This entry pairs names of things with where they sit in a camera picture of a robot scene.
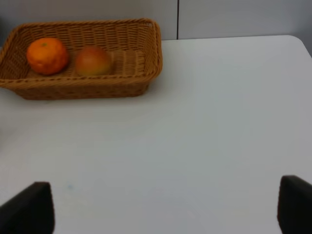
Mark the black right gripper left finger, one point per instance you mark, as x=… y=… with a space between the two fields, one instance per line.
x=29 y=212

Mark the red yellow apple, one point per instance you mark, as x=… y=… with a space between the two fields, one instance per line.
x=93 y=61

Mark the orange mandarin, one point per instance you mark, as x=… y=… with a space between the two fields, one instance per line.
x=47 y=56

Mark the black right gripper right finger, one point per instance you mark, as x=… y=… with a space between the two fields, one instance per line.
x=294 y=210

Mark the light brown wicker basket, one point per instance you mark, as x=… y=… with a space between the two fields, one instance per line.
x=133 y=44

